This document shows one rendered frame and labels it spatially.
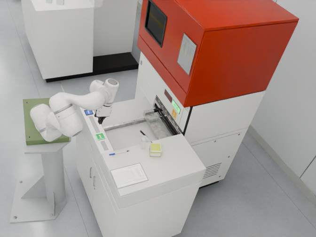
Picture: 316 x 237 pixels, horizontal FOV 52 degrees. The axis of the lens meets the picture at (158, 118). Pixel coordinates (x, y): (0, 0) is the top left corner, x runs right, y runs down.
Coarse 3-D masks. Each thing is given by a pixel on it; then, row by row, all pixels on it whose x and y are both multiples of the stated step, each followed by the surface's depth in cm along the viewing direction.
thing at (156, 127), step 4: (144, 116) 262; (148, 116) 261; (156, 120) 259; (152, 124) 255; (156, 124) 256; (160, 124) 257; (152, 128) 253; (156, 128) 252; (160, 128) 253; (156, 132) 250; (160, 132) 250; (164, 132) 251; (156, 136) 250; (160, 136) 247; (164, 136) 248; (168, 136) 248
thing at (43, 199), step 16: (48, 144) 233; (64, 144) 235; (48, 160) 246; (48, 176) 260; (16, 192) 291; (32, 192) 284; (48, 192) 277; (64, 192) 287; (16, 208) 280; (32, 208) 282; (48, 208) 284
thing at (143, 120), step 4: (132, 120) 259; (136, 120) 260; (140, 120) 261; (144, 120) 263; (116, 124) 253; (120, 124) 254; (124, 124) 255; (128, 124) 258; (132, 124) 260; (104, 128) 249; (108, 128) 250; (112, 128) 253
